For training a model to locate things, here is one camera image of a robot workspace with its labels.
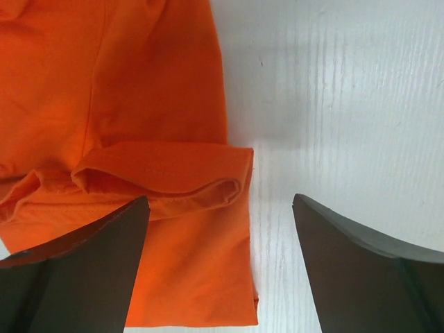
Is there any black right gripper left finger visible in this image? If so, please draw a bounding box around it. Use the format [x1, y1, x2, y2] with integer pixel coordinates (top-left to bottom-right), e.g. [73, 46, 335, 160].
[1, 196, 150, 332]

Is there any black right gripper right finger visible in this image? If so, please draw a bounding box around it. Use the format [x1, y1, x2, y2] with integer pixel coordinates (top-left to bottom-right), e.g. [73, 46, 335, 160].
[293, 194, 443, 332]

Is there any orange t shirt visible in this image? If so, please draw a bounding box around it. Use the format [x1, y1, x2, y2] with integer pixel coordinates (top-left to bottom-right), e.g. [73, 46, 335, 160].
[1, 1, 259, 327]

